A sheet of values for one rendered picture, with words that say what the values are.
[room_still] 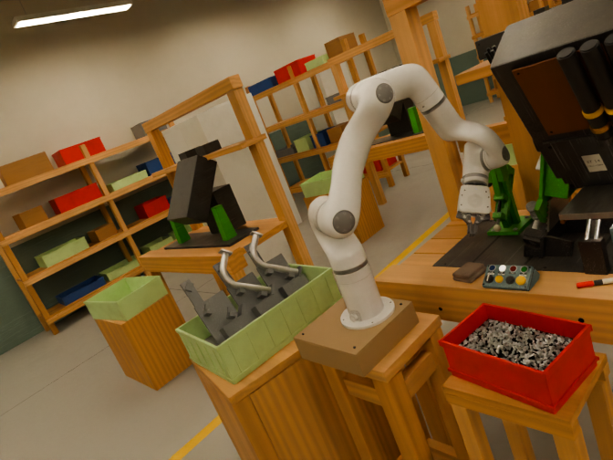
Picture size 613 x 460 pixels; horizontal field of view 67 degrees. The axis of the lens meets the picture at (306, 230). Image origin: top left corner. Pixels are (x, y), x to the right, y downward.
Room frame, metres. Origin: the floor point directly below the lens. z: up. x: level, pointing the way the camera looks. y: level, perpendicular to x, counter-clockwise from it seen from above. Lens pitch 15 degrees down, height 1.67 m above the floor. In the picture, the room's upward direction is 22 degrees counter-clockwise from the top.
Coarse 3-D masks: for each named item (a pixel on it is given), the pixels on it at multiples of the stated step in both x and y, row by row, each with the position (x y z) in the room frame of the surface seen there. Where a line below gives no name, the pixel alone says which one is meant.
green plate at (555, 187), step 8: (544, 160) 1.35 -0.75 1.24; (544, 168) 1.36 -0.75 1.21; (544, 176) 1.36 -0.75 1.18; (552, 176) 1.35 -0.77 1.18; (544, 184) 1.37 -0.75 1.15; (552, 184) 1.36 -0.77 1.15; (560, 184) 1.34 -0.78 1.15; (568, 184) 1.32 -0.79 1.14; (544, 192) 1.38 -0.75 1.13; (552, 192) 1.36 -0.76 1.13; (560, 192) 1.34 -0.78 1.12; (568, 192) 1.33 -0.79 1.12
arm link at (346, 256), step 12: (312, 204) 1.47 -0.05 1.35; (312, 216) 1.44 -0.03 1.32; (312, 228) 1.48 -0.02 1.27; (324, 240) 1.45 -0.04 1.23; (336, 240) 1.44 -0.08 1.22; (348, 240) 1.43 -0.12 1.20; (336, 252) 1.40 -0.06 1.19; (348, 252) 1.38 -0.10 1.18; (360, 252) 1.39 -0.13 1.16; (336, 264) 1.39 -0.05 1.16; (348, 264) 1.37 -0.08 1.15; (360, 264) 1.38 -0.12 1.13
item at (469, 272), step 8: (464, 264) 1.52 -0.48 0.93; (472, 264) 1.50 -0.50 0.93; (480, 264) 1.47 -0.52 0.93; (456, 272) 1.48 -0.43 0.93; (464, 272) 1.46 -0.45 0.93; (472, 272) 1.44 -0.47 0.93; (480, 272) 1.45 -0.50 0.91; (456, 280) 1.48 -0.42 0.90; (464, 280) 1.44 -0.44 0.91; (472, 280) 1.42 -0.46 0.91
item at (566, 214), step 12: (588, 192) 1.25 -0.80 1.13; (600, 192) 1.21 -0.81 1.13; (612, 192) 1.18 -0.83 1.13; (576, 204) 1.20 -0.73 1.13; (588, 204) 1.16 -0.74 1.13; (600, 204) 1.14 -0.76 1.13; (612, 204) 1.11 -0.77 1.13; (564, 216) 1.17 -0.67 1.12; (576, 216) 1.15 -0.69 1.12; (588, 216) 1.12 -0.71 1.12; (600, 216) 1.10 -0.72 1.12; (612, 216) 1.08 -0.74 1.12
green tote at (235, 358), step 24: (288, 264) 2.18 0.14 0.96; (312, 288) 1.83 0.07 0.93; (336, 288) 1.90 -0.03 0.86; (288, 312) 1.76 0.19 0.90; (312, 312) 1.81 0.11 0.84; (192, 336) 1.76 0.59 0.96; (240, 336) 1.63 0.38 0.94; (264, 336) 1.68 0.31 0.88; (288, 336) 1.73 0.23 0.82; (192, 360) 1.88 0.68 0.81; (216, 360) 1.63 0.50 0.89; (240, 360) 1.61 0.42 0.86; (264, 360) 1.66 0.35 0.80
